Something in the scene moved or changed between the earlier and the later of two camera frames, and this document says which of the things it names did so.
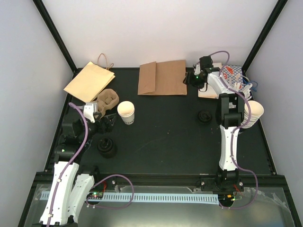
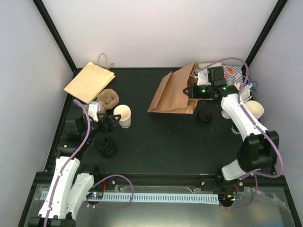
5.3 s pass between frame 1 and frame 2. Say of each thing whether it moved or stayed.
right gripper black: moved
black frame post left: stayed
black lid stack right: stayed
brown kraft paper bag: moved
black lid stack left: stayed
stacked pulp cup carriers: stayed
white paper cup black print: moved
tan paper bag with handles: stayed
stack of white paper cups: stayed
